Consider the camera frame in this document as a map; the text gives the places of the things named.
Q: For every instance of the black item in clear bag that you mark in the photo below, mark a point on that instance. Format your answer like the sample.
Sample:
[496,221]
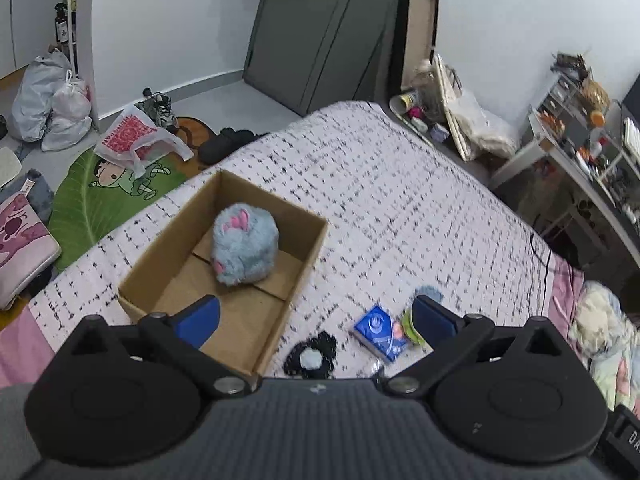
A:
[375,370]

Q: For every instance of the blue tissue packet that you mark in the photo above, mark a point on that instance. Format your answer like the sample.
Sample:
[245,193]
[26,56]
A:
[381,334]

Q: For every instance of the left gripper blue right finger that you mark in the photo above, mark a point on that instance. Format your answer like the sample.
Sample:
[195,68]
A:
[455,342]

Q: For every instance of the white keyboard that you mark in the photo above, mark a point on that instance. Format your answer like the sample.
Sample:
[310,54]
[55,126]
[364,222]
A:
[631,138]

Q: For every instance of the black scrunchie with white centre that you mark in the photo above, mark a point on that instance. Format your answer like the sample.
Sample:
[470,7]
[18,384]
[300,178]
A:
[312,358]

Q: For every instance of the red patterned plastic bag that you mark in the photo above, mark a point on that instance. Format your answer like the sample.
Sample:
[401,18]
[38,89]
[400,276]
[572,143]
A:
[134,142]

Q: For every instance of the pink cushion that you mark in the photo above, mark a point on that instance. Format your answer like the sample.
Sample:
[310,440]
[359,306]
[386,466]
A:
[27,247]

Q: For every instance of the burger plush toy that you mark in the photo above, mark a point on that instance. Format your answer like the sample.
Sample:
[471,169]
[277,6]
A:
[404,329]

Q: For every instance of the black slippers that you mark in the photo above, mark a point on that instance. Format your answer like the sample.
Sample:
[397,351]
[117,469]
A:
[224,144]

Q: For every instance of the grey plush mouse toy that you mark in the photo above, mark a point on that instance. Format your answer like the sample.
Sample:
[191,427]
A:
[245,244]

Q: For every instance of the white desk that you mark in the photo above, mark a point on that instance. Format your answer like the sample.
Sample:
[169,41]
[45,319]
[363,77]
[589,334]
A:
[544,145]

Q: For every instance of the cream floral blanket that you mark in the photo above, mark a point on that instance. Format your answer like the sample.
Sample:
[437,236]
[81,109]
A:
[608,343]

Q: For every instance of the small purple box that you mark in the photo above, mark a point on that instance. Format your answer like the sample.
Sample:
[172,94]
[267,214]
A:
[439,133]

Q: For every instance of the dark grey wardrobe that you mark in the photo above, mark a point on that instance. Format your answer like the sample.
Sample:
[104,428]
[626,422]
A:
[308,54]

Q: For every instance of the brown cardboard box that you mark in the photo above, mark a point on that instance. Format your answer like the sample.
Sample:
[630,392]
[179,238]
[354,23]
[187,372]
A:
[184,264]

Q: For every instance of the wooden framed board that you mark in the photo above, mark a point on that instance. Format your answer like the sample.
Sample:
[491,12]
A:
[414,40]

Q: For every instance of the blue denim heart patch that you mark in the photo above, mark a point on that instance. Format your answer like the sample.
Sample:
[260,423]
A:
[430,292]

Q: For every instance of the green cartoon floor mat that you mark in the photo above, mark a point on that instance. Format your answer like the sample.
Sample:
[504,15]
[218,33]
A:
[97,197]

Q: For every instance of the patterned white bed cover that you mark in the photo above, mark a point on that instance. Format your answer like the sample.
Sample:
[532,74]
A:
[401,215]

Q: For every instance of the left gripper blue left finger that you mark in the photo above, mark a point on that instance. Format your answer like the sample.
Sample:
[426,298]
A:
[177,339]

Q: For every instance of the paper cup with items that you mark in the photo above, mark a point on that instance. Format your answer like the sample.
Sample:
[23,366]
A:
[401,104]

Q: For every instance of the pink bed sheet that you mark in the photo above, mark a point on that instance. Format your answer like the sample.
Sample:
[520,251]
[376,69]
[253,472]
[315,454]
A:
[25,352]

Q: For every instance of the white plastic bags pile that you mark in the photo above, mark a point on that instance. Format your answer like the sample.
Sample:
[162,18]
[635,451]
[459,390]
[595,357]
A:
[52,107]

